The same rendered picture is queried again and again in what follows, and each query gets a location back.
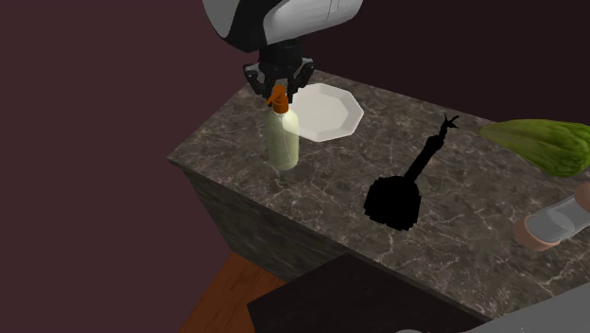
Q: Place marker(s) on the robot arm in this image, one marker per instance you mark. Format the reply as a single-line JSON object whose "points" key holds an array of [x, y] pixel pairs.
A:
{"points": [[295, 18]]}

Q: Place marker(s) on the pale spray bottle orange nozzle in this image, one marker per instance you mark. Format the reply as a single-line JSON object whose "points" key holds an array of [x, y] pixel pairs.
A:
{"points": [[282, 138]]}

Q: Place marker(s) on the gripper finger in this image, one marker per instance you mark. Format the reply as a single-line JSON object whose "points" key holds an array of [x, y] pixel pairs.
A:
{"points": [[300, 73], [256, 78]]}

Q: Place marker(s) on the grey cylinder with pink ends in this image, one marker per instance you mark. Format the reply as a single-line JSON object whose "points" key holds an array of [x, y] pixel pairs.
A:
{"points": [[551, 223]]}

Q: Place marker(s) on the white octagonal plate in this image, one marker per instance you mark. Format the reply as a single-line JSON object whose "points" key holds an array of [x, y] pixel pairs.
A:
{"points": [[329, 113]]}

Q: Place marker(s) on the black brush-shaped object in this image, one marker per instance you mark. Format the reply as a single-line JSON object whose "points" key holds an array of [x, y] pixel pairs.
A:
{"points": [[394, 203]]}

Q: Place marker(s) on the green leafy vegetable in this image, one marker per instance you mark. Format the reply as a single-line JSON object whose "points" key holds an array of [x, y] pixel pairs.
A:
{"points": [[548, 143]]}

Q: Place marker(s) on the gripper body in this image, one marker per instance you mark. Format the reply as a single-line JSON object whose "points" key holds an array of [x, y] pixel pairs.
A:
{"points": [[281, 60]]}

